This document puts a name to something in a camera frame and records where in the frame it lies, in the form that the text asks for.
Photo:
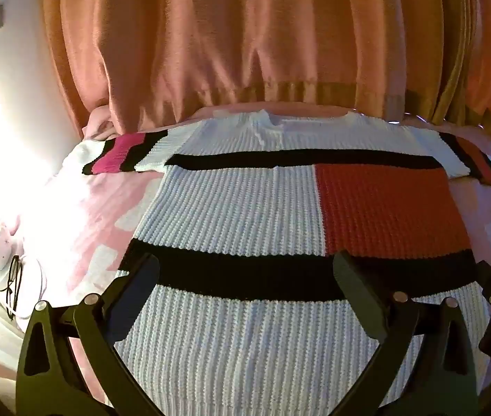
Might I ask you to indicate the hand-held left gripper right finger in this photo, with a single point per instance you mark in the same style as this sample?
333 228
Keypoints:
357 299

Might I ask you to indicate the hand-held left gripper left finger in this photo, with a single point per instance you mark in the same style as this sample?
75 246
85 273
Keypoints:
138 298

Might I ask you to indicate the black eyeglasses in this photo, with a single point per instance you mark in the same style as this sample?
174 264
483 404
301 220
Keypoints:
13 271

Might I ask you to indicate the orange curtain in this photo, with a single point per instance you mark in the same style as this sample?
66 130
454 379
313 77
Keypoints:
236 34

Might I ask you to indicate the white black red knit sweater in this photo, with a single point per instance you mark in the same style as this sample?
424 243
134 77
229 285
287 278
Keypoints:
254 208

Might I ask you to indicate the pink white patterned blanket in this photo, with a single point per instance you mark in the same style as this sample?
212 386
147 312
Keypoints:
93 208

